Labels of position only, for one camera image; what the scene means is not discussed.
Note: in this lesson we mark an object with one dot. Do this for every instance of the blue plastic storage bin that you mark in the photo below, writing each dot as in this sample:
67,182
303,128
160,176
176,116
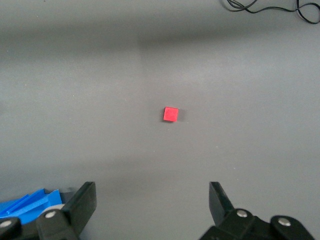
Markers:
27,205

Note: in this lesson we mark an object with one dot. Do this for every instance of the small red cube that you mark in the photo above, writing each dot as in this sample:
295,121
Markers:
171,114

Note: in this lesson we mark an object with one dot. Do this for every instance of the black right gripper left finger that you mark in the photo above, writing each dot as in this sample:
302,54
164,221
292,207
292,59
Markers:
80,205

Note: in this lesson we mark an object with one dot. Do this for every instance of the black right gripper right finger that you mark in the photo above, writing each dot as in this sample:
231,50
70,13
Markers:
220,205

